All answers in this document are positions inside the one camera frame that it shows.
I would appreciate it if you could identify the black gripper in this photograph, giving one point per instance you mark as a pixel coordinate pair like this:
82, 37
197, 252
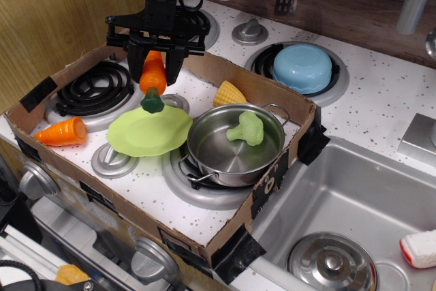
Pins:
121, 28

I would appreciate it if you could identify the orange toy carrot green top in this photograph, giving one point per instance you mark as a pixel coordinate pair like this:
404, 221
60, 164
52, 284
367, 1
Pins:
153, 82

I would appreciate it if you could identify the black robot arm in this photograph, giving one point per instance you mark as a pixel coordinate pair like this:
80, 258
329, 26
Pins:
167, 26

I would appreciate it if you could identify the light green plastic plate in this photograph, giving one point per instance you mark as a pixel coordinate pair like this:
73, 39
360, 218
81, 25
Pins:
138, 133

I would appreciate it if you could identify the orange carrot half piece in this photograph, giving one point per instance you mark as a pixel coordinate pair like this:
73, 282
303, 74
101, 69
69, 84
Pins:
70, 132

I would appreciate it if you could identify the silver stove knob centre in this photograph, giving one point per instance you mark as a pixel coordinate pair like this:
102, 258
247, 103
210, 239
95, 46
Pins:
176, 101

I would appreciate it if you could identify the silver stove knob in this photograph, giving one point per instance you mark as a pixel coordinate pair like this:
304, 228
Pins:
176, 101
250, 33
110, 164

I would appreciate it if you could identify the yellow toy corn piece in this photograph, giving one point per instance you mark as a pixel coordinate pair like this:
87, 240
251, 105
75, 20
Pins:
227, 93

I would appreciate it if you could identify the silver stove knob back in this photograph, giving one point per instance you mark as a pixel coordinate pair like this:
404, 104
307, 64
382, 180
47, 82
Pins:
250, 33

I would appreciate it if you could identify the stainless steel pot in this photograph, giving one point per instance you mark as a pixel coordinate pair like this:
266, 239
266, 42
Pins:
234, 163

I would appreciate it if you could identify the silver stove knob front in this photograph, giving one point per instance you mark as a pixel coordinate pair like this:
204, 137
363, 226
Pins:
110, 164

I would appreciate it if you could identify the green toy broccoli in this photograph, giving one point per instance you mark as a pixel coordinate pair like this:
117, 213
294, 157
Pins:
250, 129

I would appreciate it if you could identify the light blue plastic bowl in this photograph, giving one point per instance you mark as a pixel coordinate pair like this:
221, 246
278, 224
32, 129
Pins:
304, 68

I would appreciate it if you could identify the silver oven knob left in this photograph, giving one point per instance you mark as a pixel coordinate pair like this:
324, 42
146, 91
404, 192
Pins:
36, 182

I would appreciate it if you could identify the silver oven knob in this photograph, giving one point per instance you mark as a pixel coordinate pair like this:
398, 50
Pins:
150, 262
36, 182

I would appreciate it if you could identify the silver oven knob right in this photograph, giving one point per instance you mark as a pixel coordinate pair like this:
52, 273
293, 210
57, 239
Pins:
150, 262

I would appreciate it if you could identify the brown cardboard fence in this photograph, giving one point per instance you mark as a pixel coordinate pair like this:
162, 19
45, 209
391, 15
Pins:
142, 203

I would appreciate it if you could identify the yellow toy piece bottom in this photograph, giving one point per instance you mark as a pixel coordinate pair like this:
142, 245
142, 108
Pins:
70, 274

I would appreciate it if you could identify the stainless steel sink basin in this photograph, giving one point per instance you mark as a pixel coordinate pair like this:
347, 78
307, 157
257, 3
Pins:
356, 193

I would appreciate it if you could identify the silver faucet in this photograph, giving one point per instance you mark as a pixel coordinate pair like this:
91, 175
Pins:
407, 24

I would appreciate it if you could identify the steel pot lid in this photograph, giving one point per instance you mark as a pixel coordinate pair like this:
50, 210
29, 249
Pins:
330, 261

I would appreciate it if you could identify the white and red toy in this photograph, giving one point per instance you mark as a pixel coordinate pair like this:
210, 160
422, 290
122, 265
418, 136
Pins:
419, 249

